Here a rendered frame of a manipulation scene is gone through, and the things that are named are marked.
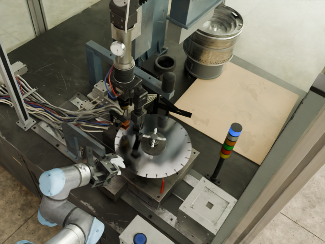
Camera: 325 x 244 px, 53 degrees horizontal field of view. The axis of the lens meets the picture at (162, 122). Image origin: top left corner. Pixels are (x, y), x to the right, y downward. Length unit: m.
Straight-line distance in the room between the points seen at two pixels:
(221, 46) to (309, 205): 1.40
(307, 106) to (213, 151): 1.11
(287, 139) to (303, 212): 1.95
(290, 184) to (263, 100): 1.44
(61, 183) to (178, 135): 0.61
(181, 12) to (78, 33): 1.06
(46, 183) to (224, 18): 1.35
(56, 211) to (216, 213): 0.62
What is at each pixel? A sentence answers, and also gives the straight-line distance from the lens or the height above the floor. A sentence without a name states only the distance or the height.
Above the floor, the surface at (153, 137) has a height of 1.00.
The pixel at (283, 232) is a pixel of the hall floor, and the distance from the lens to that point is 2.46.
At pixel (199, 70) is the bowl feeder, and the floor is 0.82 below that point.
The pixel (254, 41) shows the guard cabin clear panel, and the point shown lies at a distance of 2.17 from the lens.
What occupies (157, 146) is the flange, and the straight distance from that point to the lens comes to 1.38.
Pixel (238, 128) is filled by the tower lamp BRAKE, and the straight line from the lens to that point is 1.25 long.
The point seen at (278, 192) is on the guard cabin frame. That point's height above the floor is 1.60.
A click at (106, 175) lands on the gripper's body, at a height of 1.09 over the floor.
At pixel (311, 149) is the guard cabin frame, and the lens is 0.51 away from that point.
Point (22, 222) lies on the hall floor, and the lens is 2.35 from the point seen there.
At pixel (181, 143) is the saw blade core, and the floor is 0.95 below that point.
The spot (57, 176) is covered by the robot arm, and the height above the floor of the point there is 1.22.
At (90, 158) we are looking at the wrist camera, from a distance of 1.17.
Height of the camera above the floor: 2.10
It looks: 52 degrees down
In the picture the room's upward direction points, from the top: 9 degrees clockwise
